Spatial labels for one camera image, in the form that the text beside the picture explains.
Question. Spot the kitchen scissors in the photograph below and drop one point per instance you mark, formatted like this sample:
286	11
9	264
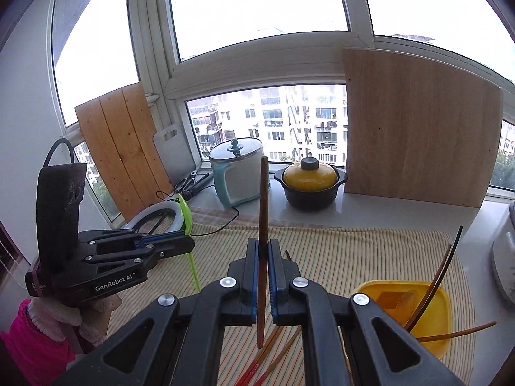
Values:
189	183

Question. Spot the white floral rice cooker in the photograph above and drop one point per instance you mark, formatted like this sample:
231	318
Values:
505	257

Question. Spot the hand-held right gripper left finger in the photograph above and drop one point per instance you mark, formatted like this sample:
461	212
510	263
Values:
253	281

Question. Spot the person's left forearm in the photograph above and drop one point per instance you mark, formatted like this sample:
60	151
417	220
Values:
32	350

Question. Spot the dark brown chopstick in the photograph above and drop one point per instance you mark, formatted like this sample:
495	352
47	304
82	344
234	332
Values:
440	269

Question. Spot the green plastic spoon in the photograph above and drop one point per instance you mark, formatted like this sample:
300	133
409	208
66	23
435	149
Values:
186	217

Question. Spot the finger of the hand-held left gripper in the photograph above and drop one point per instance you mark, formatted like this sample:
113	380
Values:
112	240
173	248

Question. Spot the yellow plastic container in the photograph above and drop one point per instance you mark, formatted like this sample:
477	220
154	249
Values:
436	350

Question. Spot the thin brown wooden chopstick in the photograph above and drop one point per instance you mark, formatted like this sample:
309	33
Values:
462	331

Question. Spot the black casserole with yellow lid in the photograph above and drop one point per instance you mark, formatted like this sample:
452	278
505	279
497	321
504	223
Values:
309	197

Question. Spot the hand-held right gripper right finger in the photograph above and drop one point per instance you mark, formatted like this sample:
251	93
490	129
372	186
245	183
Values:
274	281

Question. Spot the long black chopstick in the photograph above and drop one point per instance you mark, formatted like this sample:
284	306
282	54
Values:
446	261

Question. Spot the white window frame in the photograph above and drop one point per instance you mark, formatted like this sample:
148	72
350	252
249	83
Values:
358	8

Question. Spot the white plastic cutting board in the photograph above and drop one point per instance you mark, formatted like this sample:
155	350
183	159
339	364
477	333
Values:
177	157

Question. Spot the striped beige cloth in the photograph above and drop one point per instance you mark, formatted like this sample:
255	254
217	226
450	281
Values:
342	249

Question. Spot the apartment buildings outside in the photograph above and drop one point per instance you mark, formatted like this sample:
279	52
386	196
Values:
277	108

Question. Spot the light wooden board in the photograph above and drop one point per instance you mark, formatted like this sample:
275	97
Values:
418	128

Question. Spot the orange pine wooden board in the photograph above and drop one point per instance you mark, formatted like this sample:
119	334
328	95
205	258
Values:
120	148

